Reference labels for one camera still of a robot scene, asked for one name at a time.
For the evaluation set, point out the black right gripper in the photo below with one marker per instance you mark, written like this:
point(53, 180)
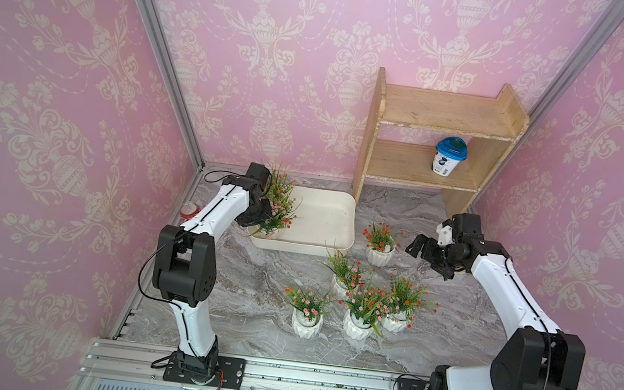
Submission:
point(432, 244)

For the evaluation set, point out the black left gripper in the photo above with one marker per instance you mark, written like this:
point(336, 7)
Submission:
point(244, 220)

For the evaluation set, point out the pink flower twine pot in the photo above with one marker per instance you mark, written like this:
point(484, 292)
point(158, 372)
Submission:
point(282, 213)

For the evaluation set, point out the red flower white pot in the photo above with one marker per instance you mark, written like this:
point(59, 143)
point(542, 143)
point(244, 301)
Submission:
point(381, 244)

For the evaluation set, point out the orange flower white pot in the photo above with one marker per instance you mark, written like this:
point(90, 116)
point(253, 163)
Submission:
point(279, 190)

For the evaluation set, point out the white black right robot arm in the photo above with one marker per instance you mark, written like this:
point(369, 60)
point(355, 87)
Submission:
point(537, 354)

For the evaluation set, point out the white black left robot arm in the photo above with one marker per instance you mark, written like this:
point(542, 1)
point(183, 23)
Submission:
point(185, 268)

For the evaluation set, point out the cream plastic storage box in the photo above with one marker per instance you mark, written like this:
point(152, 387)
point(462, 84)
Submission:
point(325, 224)

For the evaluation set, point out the red pink flower pot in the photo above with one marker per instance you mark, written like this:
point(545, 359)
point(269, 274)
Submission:
point(347, 276)

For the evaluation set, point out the red flower front pot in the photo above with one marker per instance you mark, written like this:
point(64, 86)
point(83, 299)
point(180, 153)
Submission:
point(365, 308)

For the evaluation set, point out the blue lid white cup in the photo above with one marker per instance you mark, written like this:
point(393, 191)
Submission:
point(450, 152)

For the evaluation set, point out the pink flower front pot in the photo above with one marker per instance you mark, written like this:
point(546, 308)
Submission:
point(309, 309)

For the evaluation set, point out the red can by wall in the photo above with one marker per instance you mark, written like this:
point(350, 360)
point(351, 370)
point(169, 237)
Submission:
point(188, 210)

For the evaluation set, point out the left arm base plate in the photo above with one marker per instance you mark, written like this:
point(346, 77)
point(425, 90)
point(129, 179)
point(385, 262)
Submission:
point(213, 370)

